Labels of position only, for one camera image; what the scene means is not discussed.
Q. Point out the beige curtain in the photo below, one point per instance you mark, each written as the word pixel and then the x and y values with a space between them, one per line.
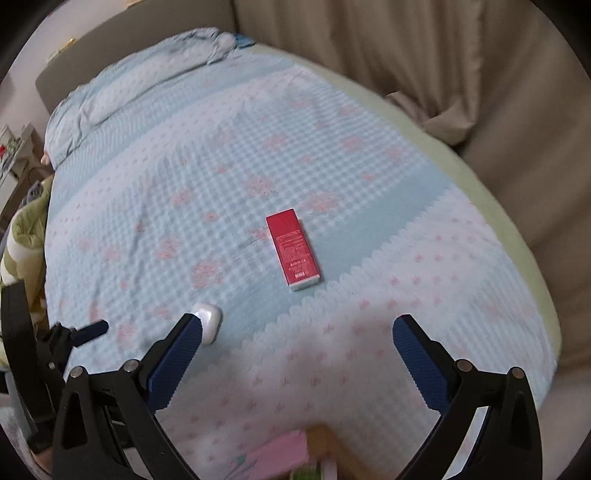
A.
pixel 495 80

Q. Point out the blue checked pillow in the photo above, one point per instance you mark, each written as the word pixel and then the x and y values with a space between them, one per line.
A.
pixel 92 103

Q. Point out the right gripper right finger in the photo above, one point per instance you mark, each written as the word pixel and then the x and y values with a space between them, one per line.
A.
pixel 508 445

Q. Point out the red rectangular box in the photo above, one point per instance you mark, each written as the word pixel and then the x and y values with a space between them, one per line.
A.
pixel 297 261

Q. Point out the green mattress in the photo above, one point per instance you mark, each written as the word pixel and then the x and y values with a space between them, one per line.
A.
pixel 463 176

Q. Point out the pink patterned cardboard box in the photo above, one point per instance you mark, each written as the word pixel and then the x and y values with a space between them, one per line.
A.
pixel 278 457

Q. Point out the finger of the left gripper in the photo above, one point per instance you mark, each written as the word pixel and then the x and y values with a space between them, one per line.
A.
pixel 88 333

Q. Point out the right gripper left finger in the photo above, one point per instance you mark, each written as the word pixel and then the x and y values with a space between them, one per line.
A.
pixel 103 415

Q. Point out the grey headboard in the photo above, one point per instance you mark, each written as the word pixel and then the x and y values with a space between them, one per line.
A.
pixel 132 30

